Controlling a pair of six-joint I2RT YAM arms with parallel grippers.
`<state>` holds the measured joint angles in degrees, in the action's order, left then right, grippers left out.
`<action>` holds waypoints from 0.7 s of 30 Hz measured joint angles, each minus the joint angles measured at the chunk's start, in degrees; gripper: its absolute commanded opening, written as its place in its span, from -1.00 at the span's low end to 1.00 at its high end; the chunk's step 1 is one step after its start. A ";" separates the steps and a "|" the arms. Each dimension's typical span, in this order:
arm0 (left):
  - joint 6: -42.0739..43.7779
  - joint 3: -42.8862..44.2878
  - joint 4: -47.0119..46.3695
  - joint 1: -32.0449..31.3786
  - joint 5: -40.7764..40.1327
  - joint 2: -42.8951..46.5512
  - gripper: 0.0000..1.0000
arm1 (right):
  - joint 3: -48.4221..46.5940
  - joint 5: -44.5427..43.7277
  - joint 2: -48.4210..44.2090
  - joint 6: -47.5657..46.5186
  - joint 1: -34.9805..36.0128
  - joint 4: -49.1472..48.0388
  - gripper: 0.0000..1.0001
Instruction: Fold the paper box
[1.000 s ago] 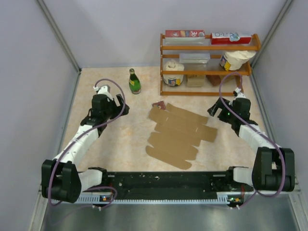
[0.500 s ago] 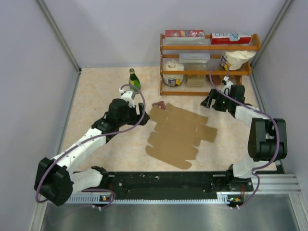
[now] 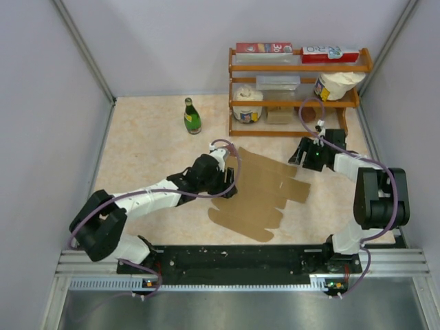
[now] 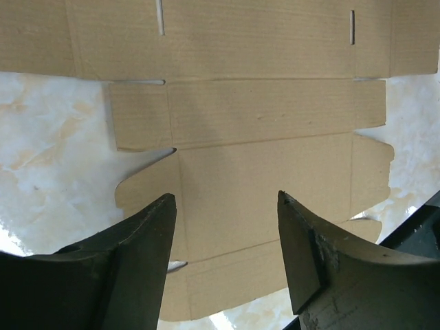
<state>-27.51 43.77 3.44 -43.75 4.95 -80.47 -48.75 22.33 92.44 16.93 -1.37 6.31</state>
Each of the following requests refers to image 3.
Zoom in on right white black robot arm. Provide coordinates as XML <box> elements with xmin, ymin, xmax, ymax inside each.
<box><xmin>288</xmin><ymin>129</ymin><xmax>410</xmax><ymax>272</ymax></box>

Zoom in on brown red block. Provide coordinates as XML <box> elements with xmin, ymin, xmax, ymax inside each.
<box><xmin>295</xmin><ymin>107</ymin><xmax>317</xmax><ymax>123</ymax></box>

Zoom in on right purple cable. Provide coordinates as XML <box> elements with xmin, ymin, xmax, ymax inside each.
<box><xmin>298</xmin><ymin>98</ymin><xmax>403</xmax><ymax>300</ymax></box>

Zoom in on large white flour bag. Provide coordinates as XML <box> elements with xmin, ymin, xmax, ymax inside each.
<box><xmin>313</xmin><ymin>72</ymin><xmax>366</xmax><ymax>101</ymax></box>

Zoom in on silver foil box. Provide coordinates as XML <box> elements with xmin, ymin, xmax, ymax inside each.
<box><xmin>256</xmin><ymin>75</ymin><xmax>301</xmax><ymax>91</ymax></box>

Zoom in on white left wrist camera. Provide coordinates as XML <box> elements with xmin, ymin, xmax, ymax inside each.
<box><xmin>209</xmin><ymin>142</ymin><xmax>237</xmax><ymax>171</ymax></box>

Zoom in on green glass bottle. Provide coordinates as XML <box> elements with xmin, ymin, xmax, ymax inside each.
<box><xmin>184</xmin><ymin>98</ymin><xmax>201</xmax><ymax>135</ymax></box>

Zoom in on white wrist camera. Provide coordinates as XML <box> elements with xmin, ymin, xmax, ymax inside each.
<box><xmin>209</xmin><ymin>142</ymin><xmax>237</xmax><ymax>171</ymax></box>
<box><xmin>315</xmin><ymin>119</ymin><xmax>326</xmax><ymax>136</ymax></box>

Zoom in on red foil box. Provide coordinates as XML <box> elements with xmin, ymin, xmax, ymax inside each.
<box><xmin>235</xmin><ymin>43</ymin><xmax>293</xmax><ymax>56</ymax></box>

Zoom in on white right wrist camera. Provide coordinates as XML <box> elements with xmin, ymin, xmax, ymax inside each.
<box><xmin>315</xmin><ymin>119</ymin><xmax>326</xmax><ymax>136</ymax></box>

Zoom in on tan block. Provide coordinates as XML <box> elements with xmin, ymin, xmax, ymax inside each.
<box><xmin>266</xmin><ymin>107</ymin><xmax>293</xmax><ymax>124</ymax></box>

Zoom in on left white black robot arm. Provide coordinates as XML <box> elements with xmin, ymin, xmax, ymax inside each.
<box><xmin>69</xmin><ymin>148</ymin><xmax>237</xmax><ymax>273</ymax></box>

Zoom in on red white wrap box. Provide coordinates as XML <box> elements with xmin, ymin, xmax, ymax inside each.
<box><xmin>300</xmin><ymin>46</ymin><xmax>360</xmax><ymax>64</ymax></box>

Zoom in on wooden shelf rack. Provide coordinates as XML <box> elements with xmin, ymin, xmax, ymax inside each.
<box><xmin>228</xmin><ymin>48</ymin><xmax>373</xmax><ymax>138</ymax></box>

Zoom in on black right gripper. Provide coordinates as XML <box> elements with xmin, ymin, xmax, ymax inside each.
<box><xmin>288</xmin><ymin>137</ymin><xmax>329</xmax><ymax>172</ymax></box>

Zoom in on white bag left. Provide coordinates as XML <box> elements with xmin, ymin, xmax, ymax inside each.
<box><xmin>232</xmin><ymin>85</ymin><xmax>263</xmax><ymax>124</ymax></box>

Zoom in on brown cardboard box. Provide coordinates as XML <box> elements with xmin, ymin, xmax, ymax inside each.
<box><xmin>208</xmin><ymin>147</ymin><xmax>311</xmax><ymax>243</ymax></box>

